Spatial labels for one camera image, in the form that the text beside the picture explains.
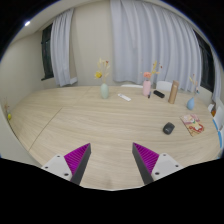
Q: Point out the tall brown cylinder bottle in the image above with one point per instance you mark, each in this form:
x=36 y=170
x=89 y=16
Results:
x=173 y=92

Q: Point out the left white curtain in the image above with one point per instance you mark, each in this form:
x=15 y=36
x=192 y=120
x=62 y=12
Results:
x=60 y=48

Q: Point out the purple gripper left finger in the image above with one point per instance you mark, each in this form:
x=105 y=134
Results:
x=71 y=166

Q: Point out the white remote control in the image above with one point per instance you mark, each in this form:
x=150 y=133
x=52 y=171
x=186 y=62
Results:
x=124 y=97

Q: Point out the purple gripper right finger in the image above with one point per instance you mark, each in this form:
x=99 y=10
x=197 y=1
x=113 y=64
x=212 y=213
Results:
x=153 y=166

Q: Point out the black computer mouse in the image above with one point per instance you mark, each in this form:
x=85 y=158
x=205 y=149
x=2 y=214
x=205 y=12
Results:
x=168 y=128

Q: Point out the dark window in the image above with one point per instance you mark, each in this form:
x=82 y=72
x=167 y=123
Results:
x=46 y=53
x=208 y=69

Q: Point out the left dark window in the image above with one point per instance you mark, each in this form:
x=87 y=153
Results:
x=46 y=53

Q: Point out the pink vase with flowers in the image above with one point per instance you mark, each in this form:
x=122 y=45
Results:
x=147 y=76

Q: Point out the green vase with yellow flowers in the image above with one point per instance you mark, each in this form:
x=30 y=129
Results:
x=102 y=73

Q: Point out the right dark window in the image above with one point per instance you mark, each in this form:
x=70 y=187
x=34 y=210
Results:
x=208 y=69

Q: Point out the white chair behind table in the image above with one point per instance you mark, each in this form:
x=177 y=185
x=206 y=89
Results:
x=164 y=86

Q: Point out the white blue chair right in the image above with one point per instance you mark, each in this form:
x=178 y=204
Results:
x=217 y=110

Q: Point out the white chair far middle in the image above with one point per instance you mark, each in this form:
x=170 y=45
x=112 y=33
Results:
x=132 y=86

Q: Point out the blue vase with dried stems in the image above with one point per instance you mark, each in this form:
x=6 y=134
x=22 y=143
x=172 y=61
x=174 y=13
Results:
x=195 y=86

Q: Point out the large right white curtain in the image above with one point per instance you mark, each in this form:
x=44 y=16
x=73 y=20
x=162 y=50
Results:
x=148 y=37

